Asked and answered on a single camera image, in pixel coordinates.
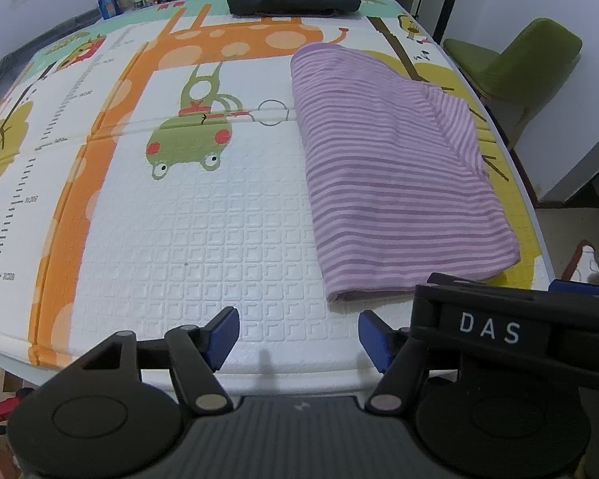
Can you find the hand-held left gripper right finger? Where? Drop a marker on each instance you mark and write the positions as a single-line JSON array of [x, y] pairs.
[[374, 339]]

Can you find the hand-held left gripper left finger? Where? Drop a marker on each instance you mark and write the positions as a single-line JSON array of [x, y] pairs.
[[222, 337]]

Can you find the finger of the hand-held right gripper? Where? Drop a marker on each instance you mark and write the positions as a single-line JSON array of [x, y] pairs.
[[479, 289], [579, 288]]

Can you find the purple striped t-shirt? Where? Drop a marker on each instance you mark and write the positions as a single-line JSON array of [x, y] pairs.
[[389, 174]]

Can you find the white and red slipper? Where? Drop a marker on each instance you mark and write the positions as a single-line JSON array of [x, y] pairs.
[[586, 262]]

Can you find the cartoon giraffe play mat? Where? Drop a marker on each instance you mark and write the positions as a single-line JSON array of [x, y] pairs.
[[179, 234]]

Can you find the green chair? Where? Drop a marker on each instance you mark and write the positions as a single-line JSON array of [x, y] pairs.
[[524, 65]]

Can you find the red metal frame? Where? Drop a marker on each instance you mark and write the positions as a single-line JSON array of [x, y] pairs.
[[0, 409]]

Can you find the grey table frame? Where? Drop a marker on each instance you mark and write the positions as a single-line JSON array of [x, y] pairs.
[[55, 27]]

